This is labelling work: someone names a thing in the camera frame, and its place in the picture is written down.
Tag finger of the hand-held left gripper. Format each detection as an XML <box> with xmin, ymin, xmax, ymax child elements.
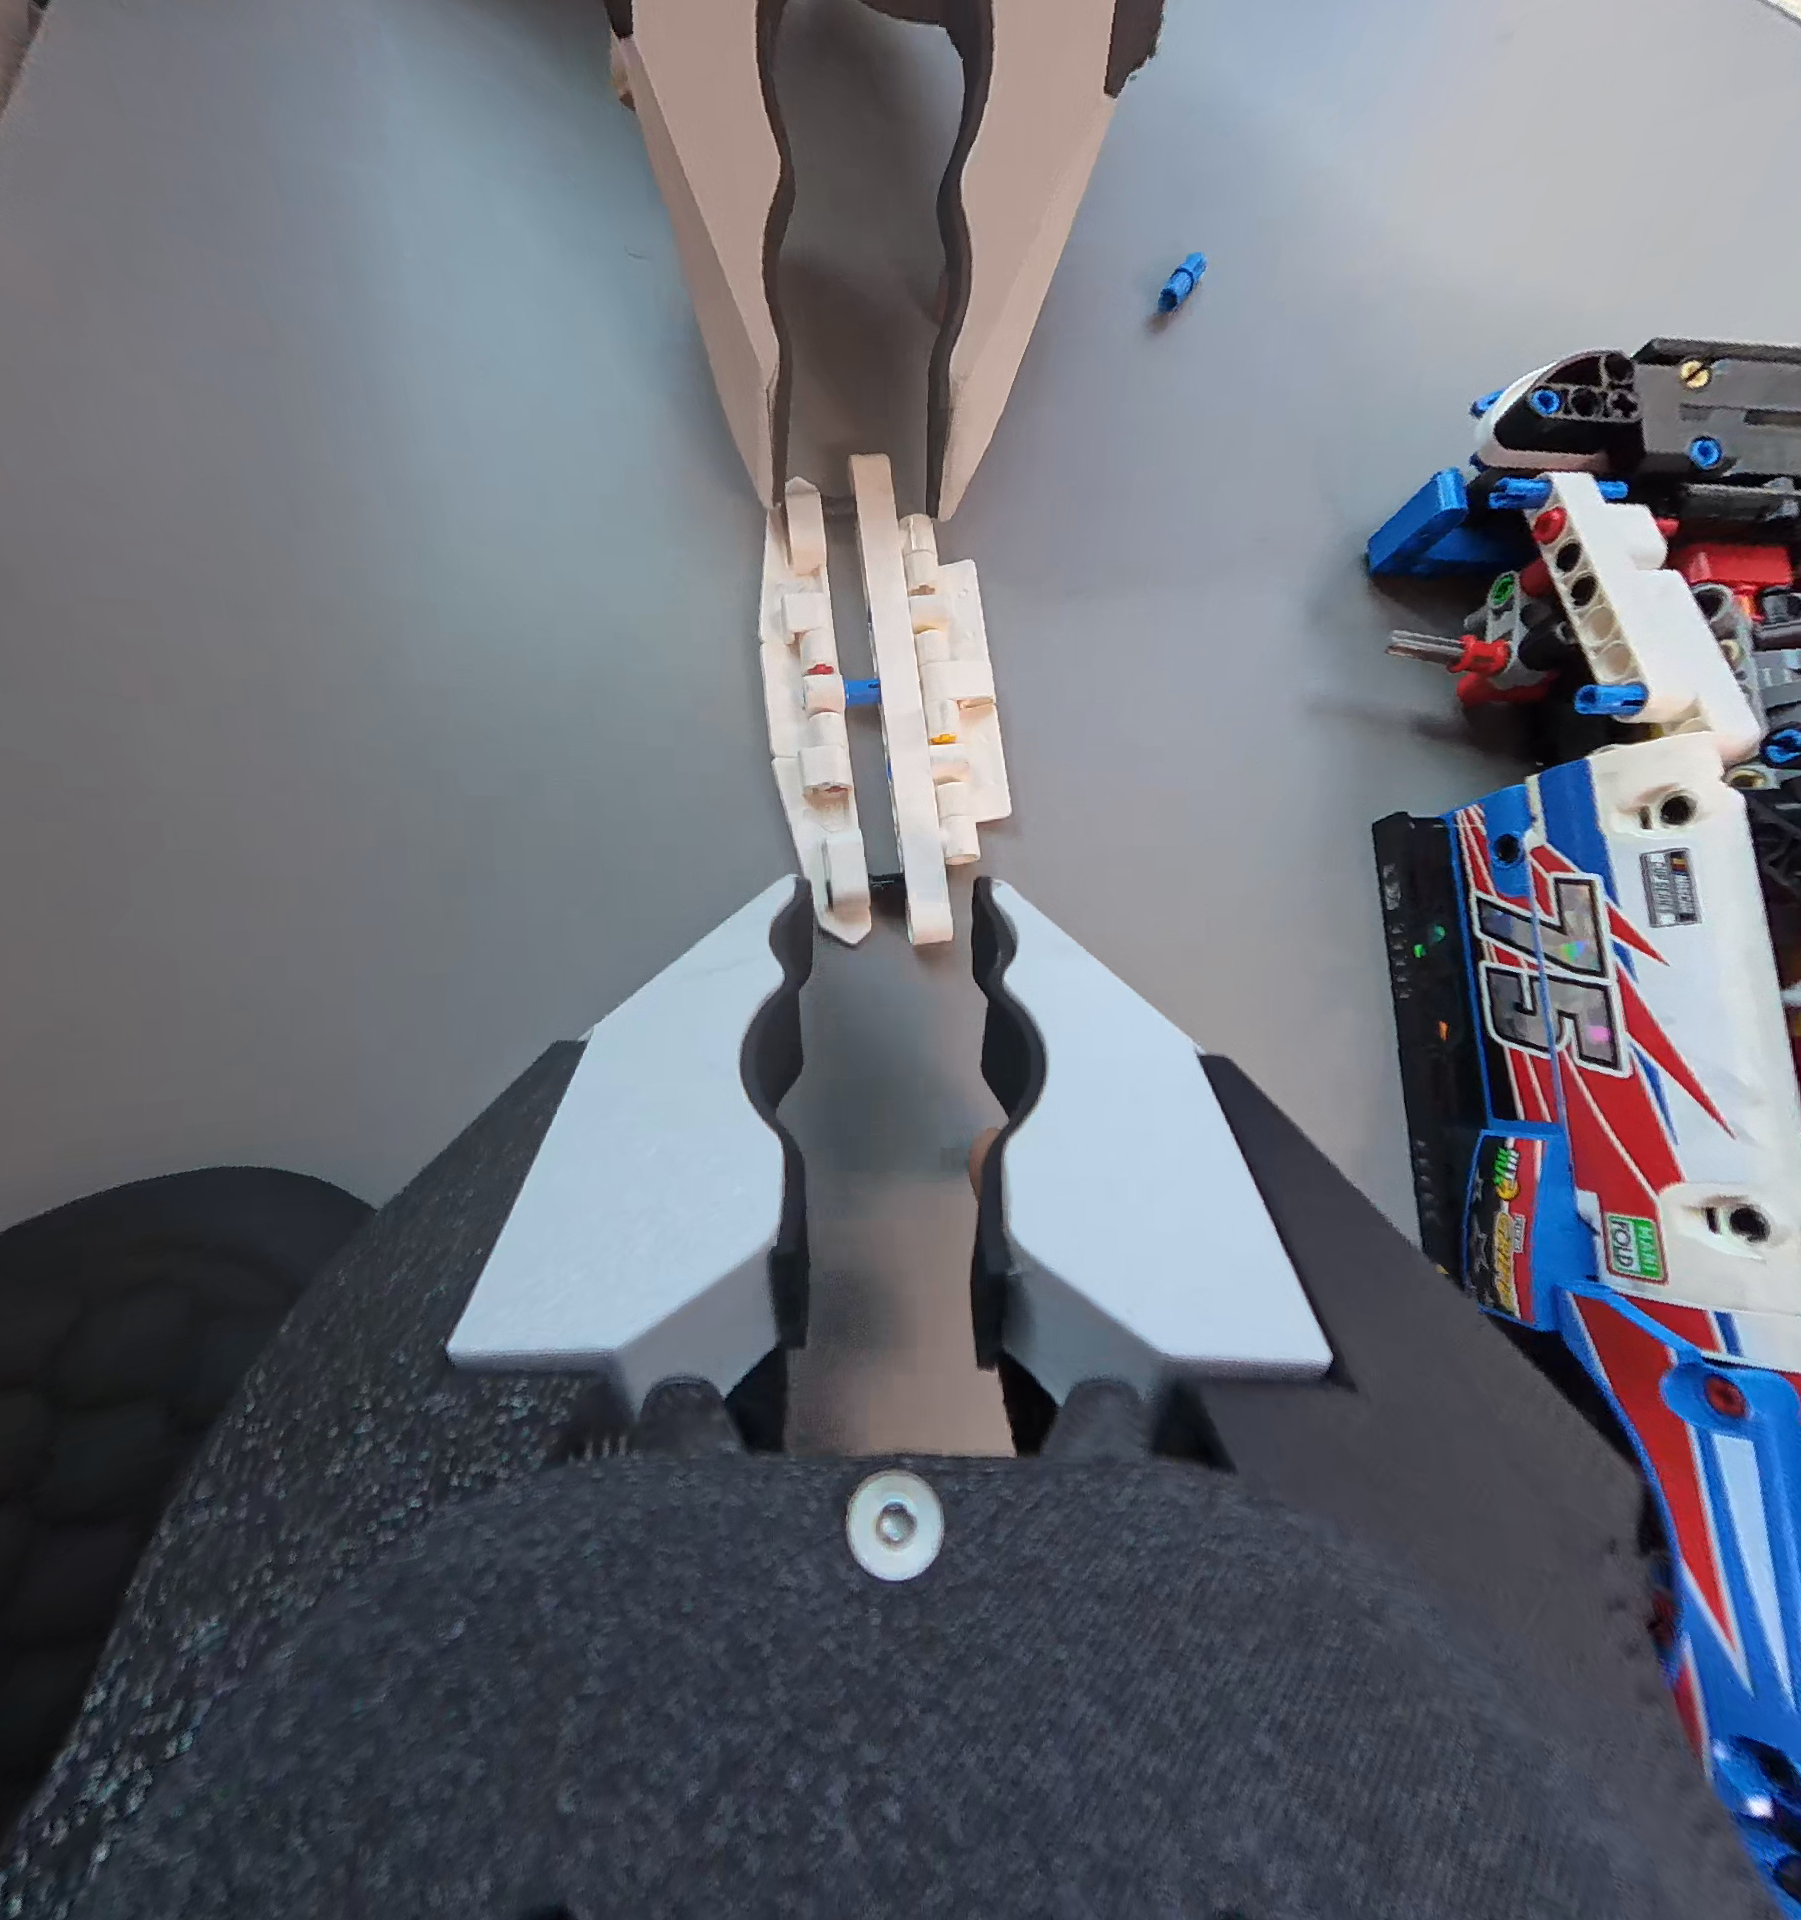
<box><xmin>925</xmin><ymin>0</ymin><xmax>1163</xmax><ymax>521</ymax></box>
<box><xmin>606</xmin><ymin>0</ymin><xmax>797</xmax><ymax>509</ymax></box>

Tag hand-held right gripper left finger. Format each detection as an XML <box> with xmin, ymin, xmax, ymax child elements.
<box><xmin>447</xmin><ymin>875</ymin><xmax>818</xmax><ymax>1422</ymax></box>

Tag black quilted cushion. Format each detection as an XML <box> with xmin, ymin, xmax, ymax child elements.
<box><xmin>0</xmin><ymin>1170</ymin><xmax>381</xmax><ymax>1667</ymax></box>

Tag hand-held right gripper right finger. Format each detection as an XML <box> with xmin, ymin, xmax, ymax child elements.
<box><xmin>969</xmin><ymin>875</ymin><xmax>1338</xmax><ymax>1393</ymax></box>

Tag toy brick race car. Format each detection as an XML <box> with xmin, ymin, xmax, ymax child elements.
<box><xmin>1365</xmin><ymin>342</ymin><xmax>1801</xmax><ymax>1920</ymax></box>

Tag grey desk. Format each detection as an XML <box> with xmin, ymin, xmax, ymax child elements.
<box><xmin>0</xmin><ymin>0</ymin><xmax>1801</xmax><ymax>1352</ymax></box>

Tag white toy brick assembly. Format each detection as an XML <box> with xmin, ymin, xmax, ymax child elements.
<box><xmin>756</xmin><ymin>451</ymin><xmax>1025</xmax><ymax>950</ymax></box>

